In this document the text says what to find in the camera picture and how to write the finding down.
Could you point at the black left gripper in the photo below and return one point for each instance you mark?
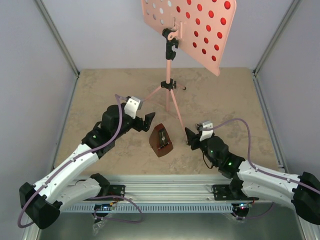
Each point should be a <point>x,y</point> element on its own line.
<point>148,119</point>

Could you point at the pink music stand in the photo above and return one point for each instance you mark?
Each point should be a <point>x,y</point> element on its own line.
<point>200,28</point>

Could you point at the aluminium corner frame post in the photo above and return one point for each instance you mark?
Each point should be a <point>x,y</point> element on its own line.
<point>263,75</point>
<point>56,35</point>

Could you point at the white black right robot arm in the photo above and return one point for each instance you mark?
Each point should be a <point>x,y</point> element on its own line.
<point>298,192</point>

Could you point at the aluminium left corner frame post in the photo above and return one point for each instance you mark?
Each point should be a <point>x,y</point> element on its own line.
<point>56,35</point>

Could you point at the grey slotted cable duct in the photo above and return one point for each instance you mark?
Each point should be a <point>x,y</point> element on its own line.
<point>207,207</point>

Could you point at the brown wooden metronome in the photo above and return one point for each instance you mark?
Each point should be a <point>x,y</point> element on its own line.
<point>160,141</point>

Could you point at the clear plastic bag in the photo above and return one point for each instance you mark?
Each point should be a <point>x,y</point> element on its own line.
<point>98,225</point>

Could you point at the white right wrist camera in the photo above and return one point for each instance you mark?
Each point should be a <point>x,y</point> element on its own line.
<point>205,129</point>

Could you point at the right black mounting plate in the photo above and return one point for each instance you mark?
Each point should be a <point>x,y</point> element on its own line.
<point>222,192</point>

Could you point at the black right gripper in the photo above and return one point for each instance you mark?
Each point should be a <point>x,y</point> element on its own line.
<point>192,139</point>

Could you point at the black mounting plate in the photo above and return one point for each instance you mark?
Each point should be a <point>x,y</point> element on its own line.
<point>113,190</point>
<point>222,192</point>

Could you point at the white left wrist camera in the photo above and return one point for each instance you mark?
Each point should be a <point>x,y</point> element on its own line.
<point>133,104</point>

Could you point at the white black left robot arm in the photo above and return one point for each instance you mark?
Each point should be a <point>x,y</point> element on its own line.
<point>44,200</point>

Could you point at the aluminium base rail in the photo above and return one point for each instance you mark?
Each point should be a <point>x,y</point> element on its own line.
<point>198,188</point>

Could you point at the aluminium right corner frame post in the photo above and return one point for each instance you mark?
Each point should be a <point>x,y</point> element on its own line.
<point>263,75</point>

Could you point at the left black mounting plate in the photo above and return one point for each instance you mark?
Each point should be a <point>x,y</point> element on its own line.
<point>113,190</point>

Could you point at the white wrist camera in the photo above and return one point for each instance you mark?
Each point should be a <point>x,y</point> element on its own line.
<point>133,104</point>
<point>205,129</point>

